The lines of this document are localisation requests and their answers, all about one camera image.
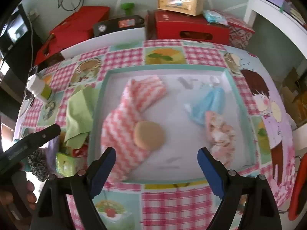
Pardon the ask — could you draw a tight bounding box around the leopard print scrunchie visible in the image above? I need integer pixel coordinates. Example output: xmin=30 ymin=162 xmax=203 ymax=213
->
xmin=27 ymin=149 xmax=49 ymax=182

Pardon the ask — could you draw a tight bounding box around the green tissue pack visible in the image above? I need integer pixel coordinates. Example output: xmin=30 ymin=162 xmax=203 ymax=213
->
xmin=56 ymin=152 xmax=85 ymax=177

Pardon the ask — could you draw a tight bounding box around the floral pink scrunchie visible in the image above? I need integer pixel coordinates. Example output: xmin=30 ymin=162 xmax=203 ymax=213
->
xmin=205 ymin=111 xmax=236 ymax=168

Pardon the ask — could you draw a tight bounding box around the beige makeup sponge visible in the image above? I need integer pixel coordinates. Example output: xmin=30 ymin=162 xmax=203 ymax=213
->
xmin=133 ymin=121 xmax=165 ymax=151

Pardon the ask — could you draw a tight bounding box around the left hand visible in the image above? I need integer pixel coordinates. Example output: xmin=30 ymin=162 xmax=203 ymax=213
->
xmin=1 ymin=163 xmax=33 ymax=220

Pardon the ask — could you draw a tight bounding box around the red chair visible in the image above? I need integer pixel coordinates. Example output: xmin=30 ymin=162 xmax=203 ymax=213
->
xmin=288 ymin=154 xmax=307 ymax=221

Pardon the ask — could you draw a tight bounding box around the patchwork cartoon tablecloth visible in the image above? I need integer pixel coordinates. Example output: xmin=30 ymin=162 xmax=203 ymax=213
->
xmin=15 ymin=39 xmax=295 ymax=229

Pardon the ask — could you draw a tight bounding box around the white pill bottle green label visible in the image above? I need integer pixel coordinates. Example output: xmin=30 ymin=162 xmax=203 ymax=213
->
xmin=26 ymin=74 xmax=54 ymax=104

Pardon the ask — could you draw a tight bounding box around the light green cloth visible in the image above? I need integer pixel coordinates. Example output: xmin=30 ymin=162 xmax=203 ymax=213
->
xmin=64 ymin=85 xmax=99 ymax=149

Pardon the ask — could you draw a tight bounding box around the pink white striped cloth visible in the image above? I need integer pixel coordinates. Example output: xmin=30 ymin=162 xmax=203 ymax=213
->
xmin=100 ymin=75 xmax=167 ymax=184

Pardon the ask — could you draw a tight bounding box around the black monitor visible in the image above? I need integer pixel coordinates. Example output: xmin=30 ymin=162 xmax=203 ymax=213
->
xmin=1 ymin=4 xmax=31 ymax=58

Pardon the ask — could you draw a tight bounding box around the blue face mask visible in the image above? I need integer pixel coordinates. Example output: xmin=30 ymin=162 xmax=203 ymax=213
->
xmin=184 ymin=76 xmax=226 ymax=126

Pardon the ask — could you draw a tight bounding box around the red flat box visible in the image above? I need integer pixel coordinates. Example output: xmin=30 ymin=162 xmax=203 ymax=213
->
xmin=34 ymin=6 xmax=110 ymax=65

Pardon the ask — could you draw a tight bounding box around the white tray with teal rim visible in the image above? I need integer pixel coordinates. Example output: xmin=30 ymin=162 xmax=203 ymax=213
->
xmin=87 ymin=64 xmax=257 ymax=184

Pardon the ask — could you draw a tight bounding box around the black device with gauge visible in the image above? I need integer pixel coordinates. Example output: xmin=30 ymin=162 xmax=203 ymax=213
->
xmin=93 ymin=15 xmax=145 ymax=37

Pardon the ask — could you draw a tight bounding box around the red patterned gift box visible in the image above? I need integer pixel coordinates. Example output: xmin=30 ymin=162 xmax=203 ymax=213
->
xmin=224 ymin=13 xmax=255 ymax=49

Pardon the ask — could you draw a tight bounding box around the green dumbbell toy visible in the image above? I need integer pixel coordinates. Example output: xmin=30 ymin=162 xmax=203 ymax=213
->
xmin=120 ymin=2 xmax=135 ymax=16

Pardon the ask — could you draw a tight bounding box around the white shelf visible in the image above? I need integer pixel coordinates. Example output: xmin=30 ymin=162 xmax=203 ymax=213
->
xmin=243 ymin=0 xmax=306 ymax=38

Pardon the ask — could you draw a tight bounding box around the blue tissue packet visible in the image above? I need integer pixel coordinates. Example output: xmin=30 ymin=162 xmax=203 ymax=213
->
xmin=203 ymin=10 xmax=228 ymax=26

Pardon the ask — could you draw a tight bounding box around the red box with handle slot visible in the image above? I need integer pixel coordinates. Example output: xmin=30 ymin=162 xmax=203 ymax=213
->
xmin=154 ymin=10 xmax=230 ymax=45

